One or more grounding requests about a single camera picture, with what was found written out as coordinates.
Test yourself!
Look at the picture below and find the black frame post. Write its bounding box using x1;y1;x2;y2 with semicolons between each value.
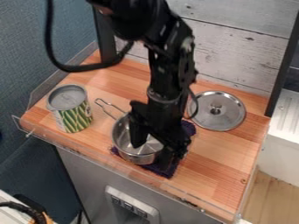
91;6;120;64
263;10;299;118

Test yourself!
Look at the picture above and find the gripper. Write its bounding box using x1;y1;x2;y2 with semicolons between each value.
128;89;193;173

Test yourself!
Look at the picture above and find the silver pot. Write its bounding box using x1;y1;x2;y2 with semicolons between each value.
93;97;166;166

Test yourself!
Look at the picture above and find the white furniture unit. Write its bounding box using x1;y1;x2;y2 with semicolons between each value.
256;88;299;188

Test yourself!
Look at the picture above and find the green striped can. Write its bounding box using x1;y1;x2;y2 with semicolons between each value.
44;83;95;135

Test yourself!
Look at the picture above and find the black cable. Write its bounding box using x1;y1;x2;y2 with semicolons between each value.
43;0;136;74

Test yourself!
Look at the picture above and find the silver lid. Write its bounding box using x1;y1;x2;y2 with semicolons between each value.
186;90;248;132

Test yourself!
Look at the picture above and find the purple cloth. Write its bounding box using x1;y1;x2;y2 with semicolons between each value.
108;118;198;179

